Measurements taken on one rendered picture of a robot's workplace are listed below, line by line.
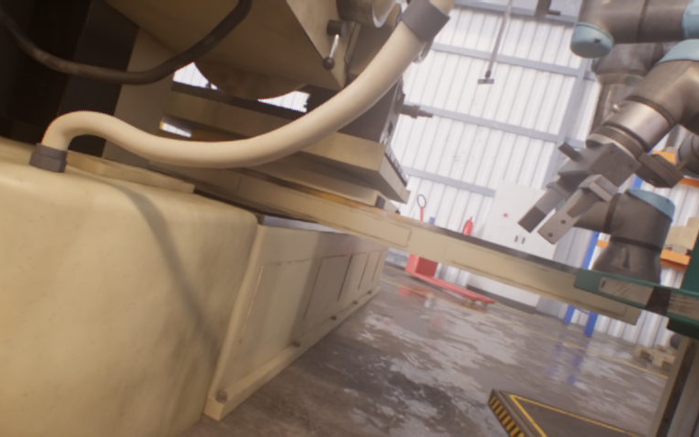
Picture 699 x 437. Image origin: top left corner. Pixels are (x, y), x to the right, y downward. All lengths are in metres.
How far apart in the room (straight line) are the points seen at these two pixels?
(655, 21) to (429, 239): 0.97
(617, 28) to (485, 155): 7.75
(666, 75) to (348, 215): 1.16
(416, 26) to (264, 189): 1.39
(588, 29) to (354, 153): 0.82
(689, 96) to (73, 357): 0.98
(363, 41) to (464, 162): 7.28
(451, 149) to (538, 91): 1.95
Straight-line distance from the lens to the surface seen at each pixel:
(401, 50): 0.45
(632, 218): 1.26
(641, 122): 0.71
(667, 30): 0.95
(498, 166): 8.63
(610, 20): 0.96
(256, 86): 1.50
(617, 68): 1.31
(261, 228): 1.17
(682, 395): 1.27
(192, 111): 1.80
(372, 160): 1.46
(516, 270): 1.61
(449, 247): 1.59
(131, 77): 1.03
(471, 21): 9.56
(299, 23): 1.01
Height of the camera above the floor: 0.67
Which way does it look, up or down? 2 degrees down
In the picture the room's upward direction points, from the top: 17 degrees clockwise
